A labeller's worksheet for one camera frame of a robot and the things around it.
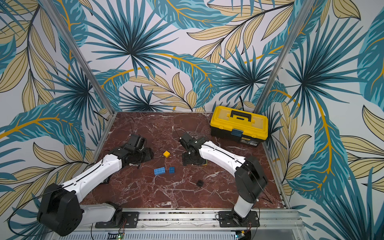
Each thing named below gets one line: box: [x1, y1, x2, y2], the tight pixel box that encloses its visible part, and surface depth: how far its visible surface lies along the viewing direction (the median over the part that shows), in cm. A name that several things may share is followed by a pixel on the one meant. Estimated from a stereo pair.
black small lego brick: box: [196, 179, 204, 188], surface depth 86 cm
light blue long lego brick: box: [154, 166, 166, 176], surface depth 90 cm
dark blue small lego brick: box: [169, 166, 176, 174], surface depth 91 cm
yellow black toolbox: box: [210, 105, 269, 147], surface depth 95 cm
